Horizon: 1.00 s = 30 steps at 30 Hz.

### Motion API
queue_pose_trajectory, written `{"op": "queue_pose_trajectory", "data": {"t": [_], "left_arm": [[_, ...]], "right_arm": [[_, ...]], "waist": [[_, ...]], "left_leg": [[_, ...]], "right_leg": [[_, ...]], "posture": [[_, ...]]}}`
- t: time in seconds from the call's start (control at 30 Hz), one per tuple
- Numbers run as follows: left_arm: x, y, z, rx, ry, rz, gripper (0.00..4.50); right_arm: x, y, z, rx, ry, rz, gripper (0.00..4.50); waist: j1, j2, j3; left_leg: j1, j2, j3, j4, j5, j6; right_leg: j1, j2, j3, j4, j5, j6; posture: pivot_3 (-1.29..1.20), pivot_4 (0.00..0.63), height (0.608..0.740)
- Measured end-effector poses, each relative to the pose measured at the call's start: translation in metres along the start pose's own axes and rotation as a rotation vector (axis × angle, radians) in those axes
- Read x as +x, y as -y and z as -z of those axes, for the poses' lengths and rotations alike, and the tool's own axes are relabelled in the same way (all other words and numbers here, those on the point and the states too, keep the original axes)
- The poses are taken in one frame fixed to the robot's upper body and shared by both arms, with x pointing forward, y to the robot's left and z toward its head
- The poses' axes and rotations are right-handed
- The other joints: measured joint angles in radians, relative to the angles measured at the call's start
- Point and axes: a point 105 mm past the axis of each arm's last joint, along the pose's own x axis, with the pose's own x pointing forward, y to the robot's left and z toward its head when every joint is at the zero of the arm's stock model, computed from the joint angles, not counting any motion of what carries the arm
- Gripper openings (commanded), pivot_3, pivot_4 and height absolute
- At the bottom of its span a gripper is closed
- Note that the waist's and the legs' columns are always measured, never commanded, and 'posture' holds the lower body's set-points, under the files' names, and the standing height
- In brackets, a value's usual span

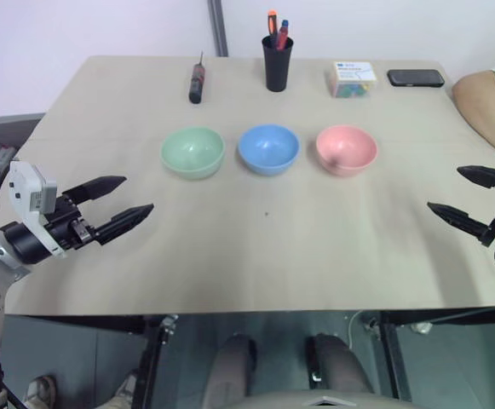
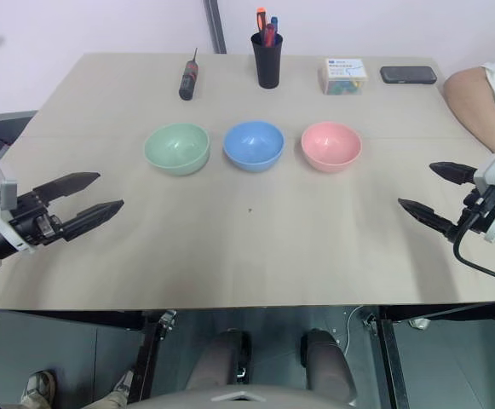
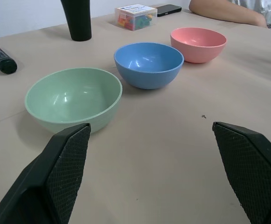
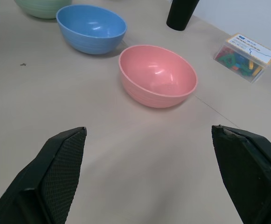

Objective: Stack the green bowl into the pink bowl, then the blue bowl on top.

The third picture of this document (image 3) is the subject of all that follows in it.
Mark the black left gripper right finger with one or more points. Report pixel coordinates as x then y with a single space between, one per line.
249 168

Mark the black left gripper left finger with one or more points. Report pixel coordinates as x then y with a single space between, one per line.
56 177

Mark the green plastic bowl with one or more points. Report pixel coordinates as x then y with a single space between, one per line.
74 98

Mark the black and red tool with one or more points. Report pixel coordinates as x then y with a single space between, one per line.
0 58

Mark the red plastic bowl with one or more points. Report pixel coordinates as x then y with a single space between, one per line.
198 44

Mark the blue plastic bowl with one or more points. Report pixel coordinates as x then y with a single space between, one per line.
149 65

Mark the black tapered cup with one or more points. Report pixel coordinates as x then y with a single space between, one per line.
78 18

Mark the black smartphone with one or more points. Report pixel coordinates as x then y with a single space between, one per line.
169 9

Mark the clear box of coloured blocks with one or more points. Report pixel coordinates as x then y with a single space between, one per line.
136 17

